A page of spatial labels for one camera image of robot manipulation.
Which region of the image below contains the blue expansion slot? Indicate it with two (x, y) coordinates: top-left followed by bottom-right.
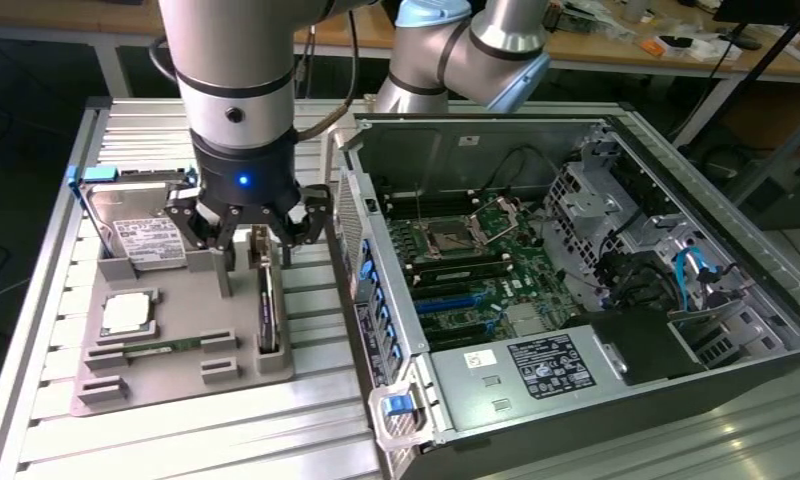
(416, 294), (502, 316)

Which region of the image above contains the gray power supply unit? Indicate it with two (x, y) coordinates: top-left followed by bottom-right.
(430, 327), (633, 434)

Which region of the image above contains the orange and white desk clutter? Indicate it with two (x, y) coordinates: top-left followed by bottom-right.
(643, 34), (735, 64)

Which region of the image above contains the black monitor with stand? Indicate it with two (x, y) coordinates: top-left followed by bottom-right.
(713, 0), (800, 51)

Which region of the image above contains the blue disk wire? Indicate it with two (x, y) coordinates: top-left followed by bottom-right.
(673, 247), (709, 314)

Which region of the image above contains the silver chipset heatsink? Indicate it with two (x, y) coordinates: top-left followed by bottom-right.
(506, 307), (555, 336)

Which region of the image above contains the black looped case wire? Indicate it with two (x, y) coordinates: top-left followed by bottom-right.
(479, 144), (559, 199)

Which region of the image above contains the black plastic shroud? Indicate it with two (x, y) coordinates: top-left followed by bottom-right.
(592, 314), (702, 387)

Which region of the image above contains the black power wire bundle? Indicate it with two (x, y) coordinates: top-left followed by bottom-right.
(596, 249), (682, 314)

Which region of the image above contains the black RAM stick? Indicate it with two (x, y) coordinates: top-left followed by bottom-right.
(410, 262), (512, 287)

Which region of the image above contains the gray hanging cable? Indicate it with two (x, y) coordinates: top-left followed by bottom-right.
(296, 22), (319, 101)

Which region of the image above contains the green RAM stick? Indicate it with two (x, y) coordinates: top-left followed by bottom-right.
(123, 337), (206, 357)

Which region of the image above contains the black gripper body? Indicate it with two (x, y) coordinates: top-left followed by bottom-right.
(189, 129), (304, 210)

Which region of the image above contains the black disk wire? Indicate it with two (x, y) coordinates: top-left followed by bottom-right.
(697, 262), (759, 311)

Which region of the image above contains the gray parts rack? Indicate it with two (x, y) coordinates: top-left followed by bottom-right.
(69, 202), (299, 419)

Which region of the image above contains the hard disk in blue caddy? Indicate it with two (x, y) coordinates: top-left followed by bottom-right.
(65, 162), (203, 274)

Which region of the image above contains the open black PC case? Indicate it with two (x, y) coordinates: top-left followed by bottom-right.
(319, 112), (800, 480)

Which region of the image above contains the green motherboard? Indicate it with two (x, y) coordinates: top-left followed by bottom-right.
(379, 199), (602, 354)

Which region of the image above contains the silver CPU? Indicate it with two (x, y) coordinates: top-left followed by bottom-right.
(100, 294), (156, 337)

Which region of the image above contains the perforated metal disk bay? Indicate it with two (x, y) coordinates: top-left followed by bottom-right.
(543, 159), (682, 311)

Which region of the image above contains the CPU socket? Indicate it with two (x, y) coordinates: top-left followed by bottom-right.
(426, 219), (482, 256)

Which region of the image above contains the black tripod pole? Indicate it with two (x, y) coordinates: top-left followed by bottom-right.
(666, 0), (800, 146)

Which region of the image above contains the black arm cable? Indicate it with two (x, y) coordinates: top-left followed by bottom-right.
(298, 0), (363, 144)

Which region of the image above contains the slotted metal disk bay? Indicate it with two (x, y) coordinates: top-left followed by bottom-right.
(666, 294), (800, 371)

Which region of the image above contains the black equipment box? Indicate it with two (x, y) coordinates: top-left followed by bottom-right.
(739, 157), (800, 231)

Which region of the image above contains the metal socket cover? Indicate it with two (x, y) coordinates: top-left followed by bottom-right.
(466, 197), (532, 246)

